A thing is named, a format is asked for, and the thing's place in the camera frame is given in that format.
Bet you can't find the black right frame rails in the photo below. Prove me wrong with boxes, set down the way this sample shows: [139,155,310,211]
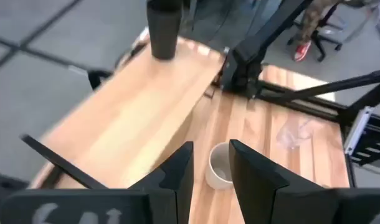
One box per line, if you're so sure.
[257,67,380,170]

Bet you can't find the person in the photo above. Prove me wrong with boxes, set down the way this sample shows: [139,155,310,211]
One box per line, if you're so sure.
[293,0,345,63]

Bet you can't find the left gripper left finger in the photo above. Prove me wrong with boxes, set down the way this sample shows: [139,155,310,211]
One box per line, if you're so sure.
[127,141,195,224]

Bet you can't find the tall beige cup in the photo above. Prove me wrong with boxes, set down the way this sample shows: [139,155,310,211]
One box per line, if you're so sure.
[204,141,235,191]

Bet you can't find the tall black cup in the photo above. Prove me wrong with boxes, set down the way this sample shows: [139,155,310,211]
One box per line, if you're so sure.
[146,0,184,61]

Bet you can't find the wooden shelf black legs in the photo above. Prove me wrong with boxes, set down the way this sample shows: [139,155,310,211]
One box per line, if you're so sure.
[19,33,226,191]

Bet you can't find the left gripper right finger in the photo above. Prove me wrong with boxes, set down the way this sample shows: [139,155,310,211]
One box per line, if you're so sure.
[228,139,326,224]

